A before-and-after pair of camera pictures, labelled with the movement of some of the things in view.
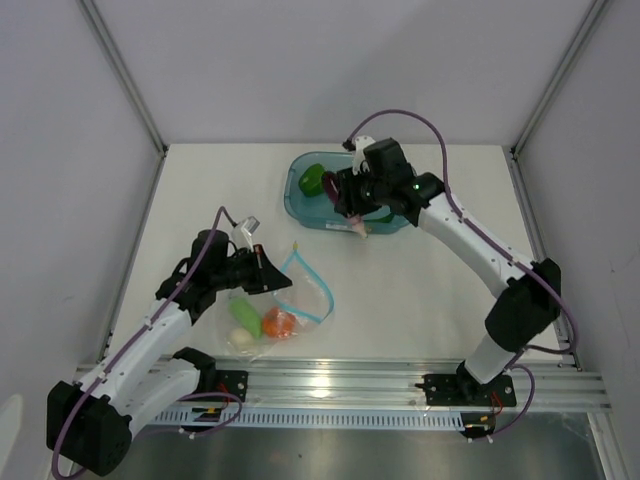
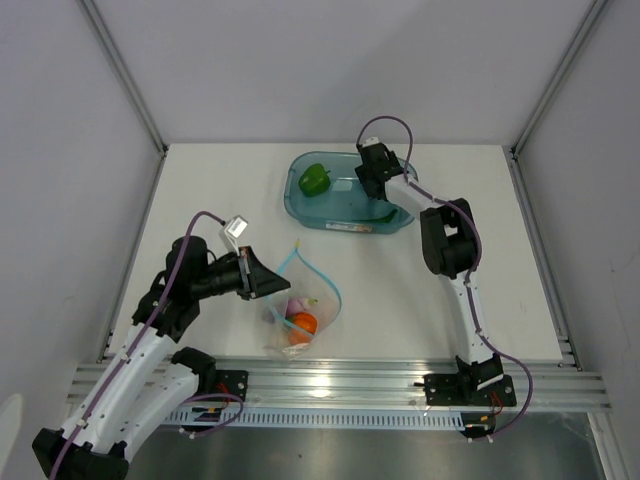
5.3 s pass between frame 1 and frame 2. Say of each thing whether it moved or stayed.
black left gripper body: stayed
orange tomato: moved
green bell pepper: stayed
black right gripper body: moved
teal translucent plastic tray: stayed
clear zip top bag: moved
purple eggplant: moved
